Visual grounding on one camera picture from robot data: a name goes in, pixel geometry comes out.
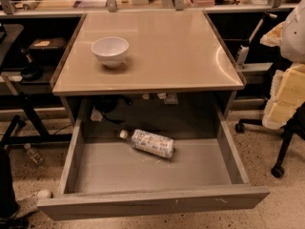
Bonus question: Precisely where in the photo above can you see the clear plastic water bottle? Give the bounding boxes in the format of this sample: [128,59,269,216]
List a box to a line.
[119,129,174,158]

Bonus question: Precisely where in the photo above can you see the yellow foam gripper pads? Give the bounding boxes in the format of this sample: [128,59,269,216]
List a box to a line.
[260,22,305,130]

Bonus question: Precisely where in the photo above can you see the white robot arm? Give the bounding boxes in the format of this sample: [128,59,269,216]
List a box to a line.
[260,0,305,130]

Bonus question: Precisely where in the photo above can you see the black box on shelf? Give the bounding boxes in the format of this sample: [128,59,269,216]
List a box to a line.
[29,37,67,50]

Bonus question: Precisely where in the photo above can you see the small bottle on floor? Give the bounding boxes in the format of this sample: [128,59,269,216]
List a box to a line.
[24,143,45,165]

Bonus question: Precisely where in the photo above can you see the beige top cabinet counter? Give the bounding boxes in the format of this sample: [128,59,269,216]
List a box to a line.
[52,10,244,97]

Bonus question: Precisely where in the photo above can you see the black office chair base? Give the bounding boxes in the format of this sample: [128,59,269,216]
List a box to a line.
[234,104,305,178]

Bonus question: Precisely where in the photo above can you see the white ball on floor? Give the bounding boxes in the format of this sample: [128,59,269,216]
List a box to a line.
[37,190,52,199]

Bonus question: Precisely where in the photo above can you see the black stand frame left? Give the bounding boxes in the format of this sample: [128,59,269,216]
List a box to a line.
[0,76,73,146]

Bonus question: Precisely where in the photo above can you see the white ceramic bowl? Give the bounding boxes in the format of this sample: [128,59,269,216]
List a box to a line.
[91,36,130,68]

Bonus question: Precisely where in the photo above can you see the white handheld vacuum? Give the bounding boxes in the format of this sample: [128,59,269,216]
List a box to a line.
[235,12,277,67]

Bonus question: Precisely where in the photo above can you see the grey open drawer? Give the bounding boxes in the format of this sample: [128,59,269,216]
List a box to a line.
[38,100,270,220]

